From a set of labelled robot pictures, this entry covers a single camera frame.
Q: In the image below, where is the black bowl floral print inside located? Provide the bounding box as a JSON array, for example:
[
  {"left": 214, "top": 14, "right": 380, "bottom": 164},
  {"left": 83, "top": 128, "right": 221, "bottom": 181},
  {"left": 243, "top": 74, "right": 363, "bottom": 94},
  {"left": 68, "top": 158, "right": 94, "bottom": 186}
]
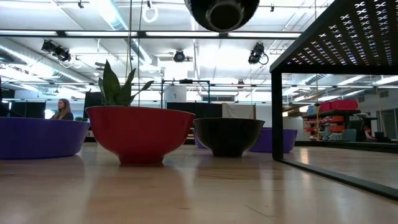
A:
[
  {"left": 192, "top": 117, "right": 266, "bottom": 158},
  {"left": 183, "top": 0, "right": 261, "bottom": 33}
]

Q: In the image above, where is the black aluminium table frame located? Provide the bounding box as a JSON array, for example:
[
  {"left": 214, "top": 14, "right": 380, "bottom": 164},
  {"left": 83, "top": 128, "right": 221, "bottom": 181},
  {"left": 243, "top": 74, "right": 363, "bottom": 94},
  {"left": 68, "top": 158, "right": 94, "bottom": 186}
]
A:
[{"left": 83, "top": 136, "right": 398, "bottom": 154}]

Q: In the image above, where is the blue plastic bowl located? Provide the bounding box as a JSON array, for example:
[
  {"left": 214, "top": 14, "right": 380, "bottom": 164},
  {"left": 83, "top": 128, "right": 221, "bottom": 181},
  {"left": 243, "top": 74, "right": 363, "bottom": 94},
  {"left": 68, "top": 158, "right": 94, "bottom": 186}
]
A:
[
  {"left": 192, "top": 127, "right": 210, "bottom": 149},
  {"left": 0, "top": 116, "right": 91, "bottom": 161},
  {"left": 248, "top": 127, "right": 299, "bottom": 154}
]

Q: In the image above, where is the red bowl apple print inside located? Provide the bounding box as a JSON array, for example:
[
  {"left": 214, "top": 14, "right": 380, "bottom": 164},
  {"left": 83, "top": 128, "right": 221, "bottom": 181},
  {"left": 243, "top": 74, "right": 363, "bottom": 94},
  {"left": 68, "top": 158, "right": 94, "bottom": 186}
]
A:
[{"left": 85, "top": 105, "right": 197, "bottom": 166}]

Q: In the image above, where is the black ceiling spotlight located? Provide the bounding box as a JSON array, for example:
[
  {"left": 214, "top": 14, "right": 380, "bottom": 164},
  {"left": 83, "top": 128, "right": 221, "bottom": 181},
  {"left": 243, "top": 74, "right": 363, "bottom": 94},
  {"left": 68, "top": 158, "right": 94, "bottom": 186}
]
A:
[
  {"left": 248, "top": 42, "right": 270, "bottom": 66},
  {"left": 41, "top": 39, "right": 73, "bottom": 63},
  {"left": 173, "top": 49, "right": 187, "bottom": 63}
]

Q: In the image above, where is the green snake plant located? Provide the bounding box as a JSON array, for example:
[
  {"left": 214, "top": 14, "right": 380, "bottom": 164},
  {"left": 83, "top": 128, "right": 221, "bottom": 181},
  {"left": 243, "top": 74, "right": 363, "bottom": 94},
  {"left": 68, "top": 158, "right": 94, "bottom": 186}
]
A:
[{"left": 98, "top": 59, "right": 155, "bottom": 107}]

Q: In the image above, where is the black overhead frame bar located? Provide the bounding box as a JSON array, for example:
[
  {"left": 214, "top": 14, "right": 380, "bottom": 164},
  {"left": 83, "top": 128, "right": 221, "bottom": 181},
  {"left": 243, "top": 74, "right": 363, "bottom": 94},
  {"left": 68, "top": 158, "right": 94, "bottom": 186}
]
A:
[{"left": 0, "top": 29, "right": 303, "bottom": 40}]

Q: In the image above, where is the person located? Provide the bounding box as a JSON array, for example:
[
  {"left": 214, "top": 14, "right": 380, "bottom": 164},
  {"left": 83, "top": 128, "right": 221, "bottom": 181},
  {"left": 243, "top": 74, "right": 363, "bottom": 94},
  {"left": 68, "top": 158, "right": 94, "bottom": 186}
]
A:
[{"left": 49, "top": 98, "right": 75, "bottom": 121}]

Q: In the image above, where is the shelving with red bins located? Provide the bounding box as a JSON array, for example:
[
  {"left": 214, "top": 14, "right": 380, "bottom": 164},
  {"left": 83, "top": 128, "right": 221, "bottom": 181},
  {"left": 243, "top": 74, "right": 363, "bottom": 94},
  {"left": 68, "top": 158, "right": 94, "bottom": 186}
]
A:
[{"left": 302, "top": 99, "right": 379, "bottom": 142}]

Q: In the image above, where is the black perforated metal rack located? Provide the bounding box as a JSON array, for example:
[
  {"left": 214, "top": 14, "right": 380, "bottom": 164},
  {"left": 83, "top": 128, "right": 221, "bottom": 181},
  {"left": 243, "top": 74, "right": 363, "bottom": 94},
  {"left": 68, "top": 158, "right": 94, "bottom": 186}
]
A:
[{"left": 269, "top": 0, "right": 398, "bottom": 202}]

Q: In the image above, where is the white cloth panel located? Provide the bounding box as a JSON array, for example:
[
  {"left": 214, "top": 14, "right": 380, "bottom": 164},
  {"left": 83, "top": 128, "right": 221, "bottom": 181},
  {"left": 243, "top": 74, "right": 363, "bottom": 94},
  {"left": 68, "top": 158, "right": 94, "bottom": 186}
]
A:
[{"left": 221, "top": 103, "right": 257, "bottom": 120}]

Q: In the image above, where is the black panel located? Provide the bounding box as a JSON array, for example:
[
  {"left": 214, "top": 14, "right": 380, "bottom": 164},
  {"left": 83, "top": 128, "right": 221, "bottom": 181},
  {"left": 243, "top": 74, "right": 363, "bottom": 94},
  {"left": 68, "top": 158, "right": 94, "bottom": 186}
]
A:
[
  {"left": 9, "top": 101, "right": 47, "bottom": 119},
  {"left": 83, "top": 91, "right": 103, "bottom": 119},
  {"left": 166, "top": 102, "right": 223, "bottom": 119}
]

